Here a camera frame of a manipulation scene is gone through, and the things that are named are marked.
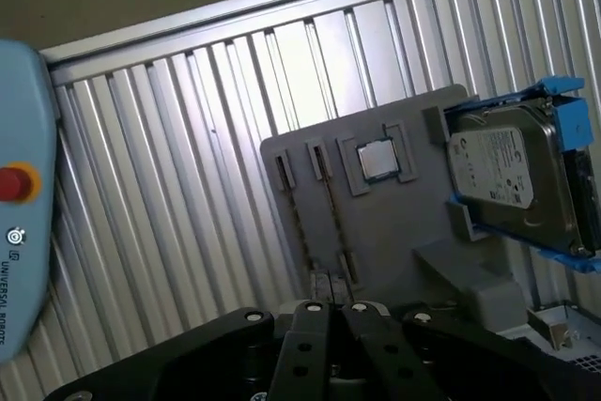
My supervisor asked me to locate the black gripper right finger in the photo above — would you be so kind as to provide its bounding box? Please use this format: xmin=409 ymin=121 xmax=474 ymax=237
xmin=331 ymin=270 xmax=578 ymax=401

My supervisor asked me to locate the silver CPU chip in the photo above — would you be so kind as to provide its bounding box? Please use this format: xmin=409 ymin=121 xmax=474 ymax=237
xmin=355 ymin=136 xmax=401 ymax=185

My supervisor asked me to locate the RAM stick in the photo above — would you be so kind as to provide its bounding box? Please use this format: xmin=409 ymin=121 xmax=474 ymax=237
xmin=315 ymin=145 xmax=359 ymax=290

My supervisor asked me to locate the hard disk in blue carrier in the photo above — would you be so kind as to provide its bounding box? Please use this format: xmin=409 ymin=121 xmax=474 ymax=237
xmin=440 ymin=75 xmax=601 ymax=275

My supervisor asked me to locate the grey plastic parts rack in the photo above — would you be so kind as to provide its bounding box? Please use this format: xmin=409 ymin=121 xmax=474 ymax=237
xmin=259 ymin=83 xmax=523 ymax=334

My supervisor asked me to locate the pale blue teach pendant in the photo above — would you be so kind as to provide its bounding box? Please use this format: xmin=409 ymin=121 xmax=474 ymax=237
xmin=0 ymin=38 xmax=58 ymax=367

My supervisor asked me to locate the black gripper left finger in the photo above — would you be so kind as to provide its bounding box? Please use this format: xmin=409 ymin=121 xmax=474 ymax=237
xmin=42 ymin=270 xmax=336 ymax=401

